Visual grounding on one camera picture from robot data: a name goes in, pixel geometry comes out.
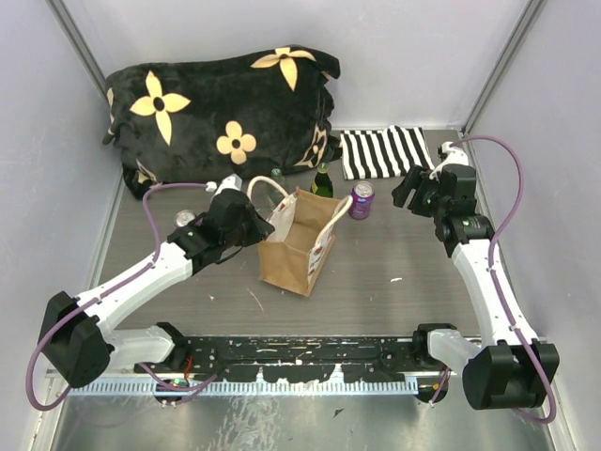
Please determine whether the green glass bottle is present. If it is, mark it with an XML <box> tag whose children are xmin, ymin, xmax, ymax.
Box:
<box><xmin>311</xmin><ymin>163</ymin><xmax>333</xmax><ymax>198</ymax></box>

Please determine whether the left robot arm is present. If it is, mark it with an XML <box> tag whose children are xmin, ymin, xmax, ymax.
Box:
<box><xmin>39</xmin><ymin>188</ymin><xmax>274</xmax><ymax>388</ymax></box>

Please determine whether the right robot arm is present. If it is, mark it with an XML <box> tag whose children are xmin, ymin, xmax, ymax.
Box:
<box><xmin>393</xmin><ymin>163</ymin><xmax>560</xmax><ymax>422</ymax></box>

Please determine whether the black white striped cloth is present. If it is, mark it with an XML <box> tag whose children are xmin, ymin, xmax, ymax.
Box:
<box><xmin>340</xmin><ymin>125</ymin><xmax>434</xmax><ymax>180</ymax></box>

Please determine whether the purple soda can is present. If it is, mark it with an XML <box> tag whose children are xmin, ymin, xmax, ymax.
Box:
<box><xmin>348</xmin><ymin>180</ymin><xmax>375</xmax><ymax>220</ymax></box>

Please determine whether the red cola can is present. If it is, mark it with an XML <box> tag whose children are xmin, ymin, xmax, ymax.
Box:
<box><xmin>175</xmin><ymin>210</ymin><xmax>197</xmax><ymax>228</ymax></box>

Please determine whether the clear glass bottle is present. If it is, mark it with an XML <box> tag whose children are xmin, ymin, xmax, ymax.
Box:
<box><xmin>270</xmin><ymin>168</ymin><xmax>286</xmax><ymax>187</ymax></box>

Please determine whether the black floral plush blanket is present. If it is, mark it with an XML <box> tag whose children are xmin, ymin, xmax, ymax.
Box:
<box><xmin>103</xmin><ymin>45</ymin><xmax>341</xmax><ymax>198</ymax></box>

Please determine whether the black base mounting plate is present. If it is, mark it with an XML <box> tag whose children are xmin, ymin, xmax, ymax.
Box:
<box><xmin>148</xmin><ymin>335</ymin><xmax>443</xmax><ymax>383</ymax></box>

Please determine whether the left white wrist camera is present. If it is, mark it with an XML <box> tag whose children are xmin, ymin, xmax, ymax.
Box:
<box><xmin>205</xmin><ymin>174</ymin><xmax>243</xmax><ymax>195</ymax></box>

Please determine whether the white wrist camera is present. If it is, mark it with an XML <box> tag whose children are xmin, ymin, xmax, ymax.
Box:
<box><xmin>205</xmin><ymin>174</ymin><xmax>243</xmax><ymax>195</ymax></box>
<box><xmin>429</xmin><ymin>141</ymin><xmax>470</xmax><ymax>180</ymax></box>

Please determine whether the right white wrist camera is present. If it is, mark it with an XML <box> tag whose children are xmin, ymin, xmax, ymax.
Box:
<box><xmin>429</xmin><ymin>141</ymin><xmax>470</xmax><ymax>180</ymax></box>

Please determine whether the aluminium rail frame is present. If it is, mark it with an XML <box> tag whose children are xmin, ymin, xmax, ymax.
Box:
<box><xmin>67</xmin><ymin>363</ymin><xmax>435</xmax><ymax>402</ymax></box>

